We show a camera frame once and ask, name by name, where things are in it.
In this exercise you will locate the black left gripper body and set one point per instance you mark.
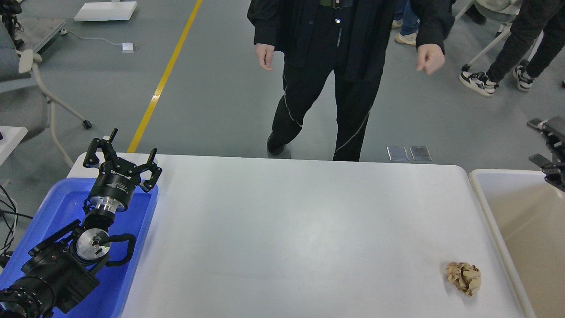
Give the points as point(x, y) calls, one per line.
point(114, 186)

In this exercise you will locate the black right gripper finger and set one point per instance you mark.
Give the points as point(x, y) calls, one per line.
point(553, 131)
point(554, 172)

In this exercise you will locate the brown paper ball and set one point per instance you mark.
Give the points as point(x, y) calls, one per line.
point(466, 277)

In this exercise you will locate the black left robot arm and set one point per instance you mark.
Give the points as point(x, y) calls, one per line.
point(62, 268)

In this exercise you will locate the person's left hand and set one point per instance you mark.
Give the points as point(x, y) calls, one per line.
point(430, 58)

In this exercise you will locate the person's right hand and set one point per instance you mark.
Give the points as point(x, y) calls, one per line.
point(265, 56)

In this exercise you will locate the beige plastic bin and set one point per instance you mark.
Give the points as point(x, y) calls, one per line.
point(526, 216)

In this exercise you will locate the blue plastic tray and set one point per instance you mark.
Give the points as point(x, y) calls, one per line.
point(64, 204)

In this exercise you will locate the white side table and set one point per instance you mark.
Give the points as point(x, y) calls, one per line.
point(11, 137)

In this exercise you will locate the grey office chair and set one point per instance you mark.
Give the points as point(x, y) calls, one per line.
point(26, 102)

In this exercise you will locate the person with black-white sneakers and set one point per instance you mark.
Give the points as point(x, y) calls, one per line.
point(546, 17)

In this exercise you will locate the right metal floor plate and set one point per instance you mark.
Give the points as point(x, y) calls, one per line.
point(420, 153)

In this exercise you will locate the metal floor plate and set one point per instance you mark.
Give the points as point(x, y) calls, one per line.
point(397, 154)
point(420, 153)

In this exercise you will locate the white flat board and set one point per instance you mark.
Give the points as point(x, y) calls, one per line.
point(106, 11)

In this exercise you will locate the left metal floor plate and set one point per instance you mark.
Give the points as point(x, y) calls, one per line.
point(397, 154)

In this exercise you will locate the person in blue jeans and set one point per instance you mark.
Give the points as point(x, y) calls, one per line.
point(407, 21)

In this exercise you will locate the person in black clothes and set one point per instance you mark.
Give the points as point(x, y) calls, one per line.
point(347, 38)

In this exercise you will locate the white power adapter with cable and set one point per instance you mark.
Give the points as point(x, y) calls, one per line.
point(126, 47)

